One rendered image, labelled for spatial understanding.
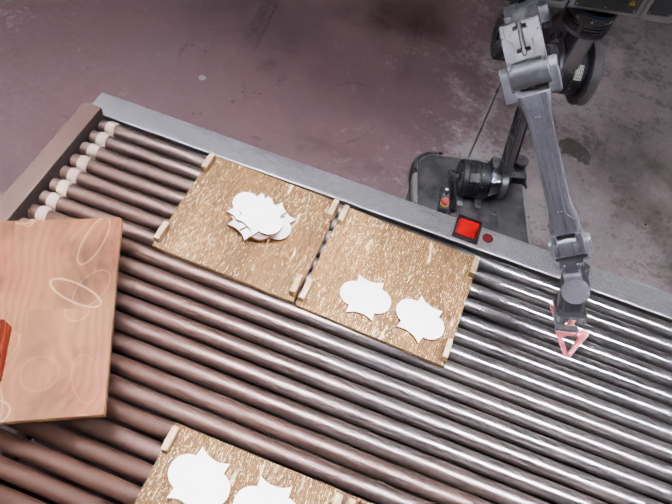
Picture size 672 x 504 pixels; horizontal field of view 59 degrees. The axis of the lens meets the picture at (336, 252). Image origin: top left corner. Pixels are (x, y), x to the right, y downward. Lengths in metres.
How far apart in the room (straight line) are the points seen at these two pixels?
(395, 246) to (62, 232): 0.86
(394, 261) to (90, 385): 0.82
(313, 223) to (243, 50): 2.06
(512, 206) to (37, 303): 2.01
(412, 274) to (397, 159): 1.55
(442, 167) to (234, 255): 1.45
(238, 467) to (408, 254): 0.71
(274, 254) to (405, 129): 1.80
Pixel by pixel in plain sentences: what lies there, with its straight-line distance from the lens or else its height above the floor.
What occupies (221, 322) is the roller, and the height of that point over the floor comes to 0.92.
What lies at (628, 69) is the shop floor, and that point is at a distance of 4.22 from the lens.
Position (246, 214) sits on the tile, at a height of 0.98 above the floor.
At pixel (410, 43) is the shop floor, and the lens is 3.80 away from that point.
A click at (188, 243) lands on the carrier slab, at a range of 1.65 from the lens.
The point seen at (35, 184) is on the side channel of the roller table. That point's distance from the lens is 1.84.
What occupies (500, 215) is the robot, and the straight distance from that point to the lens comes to 2.75.
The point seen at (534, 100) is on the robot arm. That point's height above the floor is 1.53.
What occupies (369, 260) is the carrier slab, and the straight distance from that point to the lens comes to 1.64.
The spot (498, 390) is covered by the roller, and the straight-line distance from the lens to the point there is 1.59.
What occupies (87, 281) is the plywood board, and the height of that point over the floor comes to 1.04.
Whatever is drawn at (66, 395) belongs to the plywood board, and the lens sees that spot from 1.41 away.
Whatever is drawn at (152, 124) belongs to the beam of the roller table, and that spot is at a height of 0.91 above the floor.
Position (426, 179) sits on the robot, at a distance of 2.76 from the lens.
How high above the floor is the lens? 2.32
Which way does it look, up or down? 58 degrees down
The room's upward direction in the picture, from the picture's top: 12 degrees clockwise
